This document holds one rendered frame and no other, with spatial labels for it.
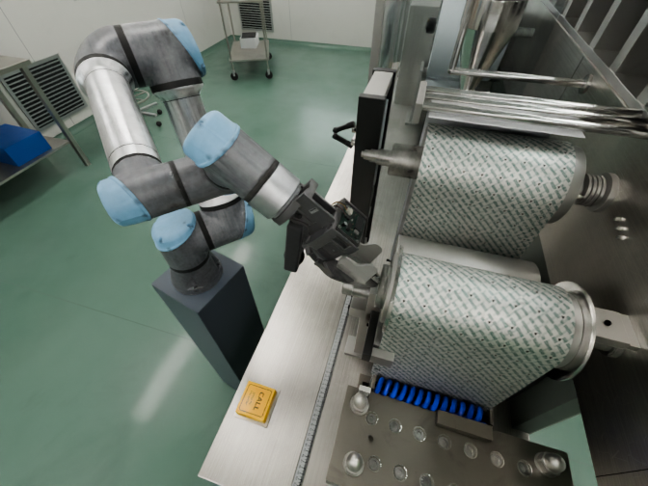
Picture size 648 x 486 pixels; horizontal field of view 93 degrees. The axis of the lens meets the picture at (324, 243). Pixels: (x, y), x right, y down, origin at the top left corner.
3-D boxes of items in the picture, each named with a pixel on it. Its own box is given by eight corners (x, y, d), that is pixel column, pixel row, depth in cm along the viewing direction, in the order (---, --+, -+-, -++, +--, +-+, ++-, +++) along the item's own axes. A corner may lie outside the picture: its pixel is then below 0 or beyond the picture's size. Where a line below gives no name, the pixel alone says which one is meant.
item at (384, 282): (371, 314, 49) (375, 296, 56) (384, 317, 48) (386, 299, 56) (382, 271, 47) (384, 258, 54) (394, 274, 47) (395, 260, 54)
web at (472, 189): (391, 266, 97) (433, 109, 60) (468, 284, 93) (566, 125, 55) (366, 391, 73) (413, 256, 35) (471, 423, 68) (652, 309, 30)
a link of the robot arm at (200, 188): (175, 166, 54) (169, 151, 44) (235, 148, 58) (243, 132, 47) (193, 208, 55) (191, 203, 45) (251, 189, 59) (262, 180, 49)
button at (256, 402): (250, 383, 74) (248, 380, 72) (277, 391, 73) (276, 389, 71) (236, 414, 70) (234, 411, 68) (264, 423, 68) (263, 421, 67)
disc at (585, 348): (526, 311, 56) (576, 261, 46) (529, 312, 56) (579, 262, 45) (540, 393, 47) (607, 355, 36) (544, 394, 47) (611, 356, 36)
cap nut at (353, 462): (345, 448, 55) (346, 444, 51) (365, 455, 54) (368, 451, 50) (340, 472, 52) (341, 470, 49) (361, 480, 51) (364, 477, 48)
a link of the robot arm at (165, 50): (206, 242, 94) (115, 30, 67) (252, 225, 99) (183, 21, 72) (213, 257, 84) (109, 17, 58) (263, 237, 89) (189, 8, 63)
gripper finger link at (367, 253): (398, 270, 51) (359, 239, 48) (372, 280, 55) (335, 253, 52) (400, 256, 53) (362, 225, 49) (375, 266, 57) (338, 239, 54)
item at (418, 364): (370, 371, 64) (384, 332, 51) (489, 406, 60) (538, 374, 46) (370, 373, 64) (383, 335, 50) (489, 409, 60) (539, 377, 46)
